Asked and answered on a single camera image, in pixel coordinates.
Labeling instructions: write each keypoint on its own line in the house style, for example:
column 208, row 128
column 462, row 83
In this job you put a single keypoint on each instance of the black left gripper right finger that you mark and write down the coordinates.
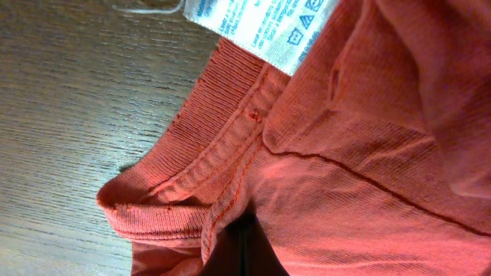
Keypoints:
column 258, row 256

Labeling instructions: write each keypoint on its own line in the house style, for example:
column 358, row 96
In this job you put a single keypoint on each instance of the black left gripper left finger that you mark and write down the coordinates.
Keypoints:
column 225, row 257

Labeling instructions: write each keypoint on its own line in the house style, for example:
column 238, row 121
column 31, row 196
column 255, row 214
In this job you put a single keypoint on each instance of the red McKinney Boyd t-shirt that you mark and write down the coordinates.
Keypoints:
column 372, row 159

